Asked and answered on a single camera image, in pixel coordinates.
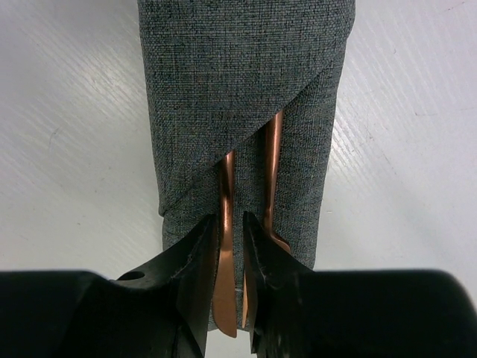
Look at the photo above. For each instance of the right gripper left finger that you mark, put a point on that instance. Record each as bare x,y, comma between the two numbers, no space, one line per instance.
159,309

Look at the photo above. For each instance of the copper knife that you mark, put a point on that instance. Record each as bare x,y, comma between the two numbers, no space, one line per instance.
224,296

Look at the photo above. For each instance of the copper fork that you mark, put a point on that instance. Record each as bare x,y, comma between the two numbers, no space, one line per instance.
273,135

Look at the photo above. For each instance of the grey cloth napkin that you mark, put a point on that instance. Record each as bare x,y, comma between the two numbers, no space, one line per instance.
216,73

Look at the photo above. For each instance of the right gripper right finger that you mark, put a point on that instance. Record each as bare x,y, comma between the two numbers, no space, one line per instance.
296,312

